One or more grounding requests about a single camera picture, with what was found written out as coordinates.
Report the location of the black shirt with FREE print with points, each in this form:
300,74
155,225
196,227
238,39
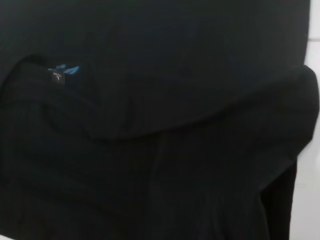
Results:
150,125

